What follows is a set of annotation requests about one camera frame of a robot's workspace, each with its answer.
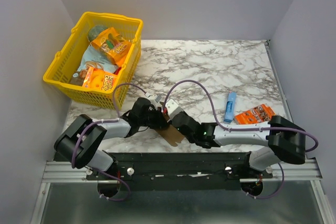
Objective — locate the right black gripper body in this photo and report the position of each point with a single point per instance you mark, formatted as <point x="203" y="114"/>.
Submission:
<point x="175" y="119"/>

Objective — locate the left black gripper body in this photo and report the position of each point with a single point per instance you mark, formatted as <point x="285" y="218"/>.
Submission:
<point x="154" y="118"/>

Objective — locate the brown cardboard paper box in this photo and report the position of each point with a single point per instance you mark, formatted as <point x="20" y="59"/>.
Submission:
<point x="170" y="133"/>

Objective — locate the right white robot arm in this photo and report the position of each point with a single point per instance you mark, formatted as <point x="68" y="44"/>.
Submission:
<point x="280" y="139"/>

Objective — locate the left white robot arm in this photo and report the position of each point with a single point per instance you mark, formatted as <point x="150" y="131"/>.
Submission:
<point x="79" y="143"/>

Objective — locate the orange snack box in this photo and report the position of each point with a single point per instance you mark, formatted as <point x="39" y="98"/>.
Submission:
<point x="258" y="114"/>

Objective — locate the blue rectangular pack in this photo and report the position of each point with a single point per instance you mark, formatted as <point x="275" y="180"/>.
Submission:
<point x="230" y="107"/>

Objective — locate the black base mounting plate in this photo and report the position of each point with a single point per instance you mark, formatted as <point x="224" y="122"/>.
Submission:
<point x="184" y="171"/>

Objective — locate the orange sponge daddy package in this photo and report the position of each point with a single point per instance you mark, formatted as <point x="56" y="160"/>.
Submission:
<point x="99" y="80"/>

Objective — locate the light blue snack bag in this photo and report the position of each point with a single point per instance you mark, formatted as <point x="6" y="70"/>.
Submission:
<point x="93" y="58"/>

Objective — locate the orange gummy candy bag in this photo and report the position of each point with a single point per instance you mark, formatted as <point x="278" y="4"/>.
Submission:
<point x="112" y="45"/>

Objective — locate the yellow plastic basket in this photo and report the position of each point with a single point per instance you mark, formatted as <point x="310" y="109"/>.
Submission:
<point x="68" y="59"/>

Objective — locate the green round scouring pad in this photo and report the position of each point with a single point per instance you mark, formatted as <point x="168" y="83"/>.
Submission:
<point x="95" y="31"/>

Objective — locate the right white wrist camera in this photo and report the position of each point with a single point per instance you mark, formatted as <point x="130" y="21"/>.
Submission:
<point x="173" y="108"/>

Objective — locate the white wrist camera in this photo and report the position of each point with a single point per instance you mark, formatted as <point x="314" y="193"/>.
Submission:
<point x="154" y="99"/>
<point x="173" y="108"/>

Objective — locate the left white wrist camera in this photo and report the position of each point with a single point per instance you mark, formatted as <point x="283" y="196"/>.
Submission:
<point x="154" y="99"/>

